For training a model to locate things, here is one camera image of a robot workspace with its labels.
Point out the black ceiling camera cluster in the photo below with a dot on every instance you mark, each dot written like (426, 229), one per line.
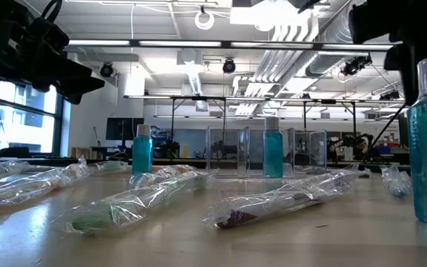
(354, 66)

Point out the black aluminium table frame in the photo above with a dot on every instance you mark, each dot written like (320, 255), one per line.
(180, 162)

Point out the black computer monitor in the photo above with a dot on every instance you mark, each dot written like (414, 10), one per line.
(124, 128)

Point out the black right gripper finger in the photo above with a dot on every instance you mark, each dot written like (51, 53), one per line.
(376, 22)

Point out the person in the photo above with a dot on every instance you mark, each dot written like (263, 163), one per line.
(362, 144)

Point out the orange toothbrush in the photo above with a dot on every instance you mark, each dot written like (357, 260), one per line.
(20, 189)
(161, 174)

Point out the white ceiling light panel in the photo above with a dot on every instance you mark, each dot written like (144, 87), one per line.
(269, 16)

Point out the clear acrylic organizer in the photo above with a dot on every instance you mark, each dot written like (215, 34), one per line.
(228, 148)

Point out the brown boxes row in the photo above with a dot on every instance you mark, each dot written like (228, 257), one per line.
(87, 153)

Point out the white ceiling pipe bundle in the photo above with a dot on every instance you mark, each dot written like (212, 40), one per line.
(284, 55)

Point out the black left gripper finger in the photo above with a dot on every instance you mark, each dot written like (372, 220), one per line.
(78, 89)
(76, 72)

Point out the black overhead beam with lights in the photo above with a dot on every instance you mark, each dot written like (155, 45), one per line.
(226, 44)

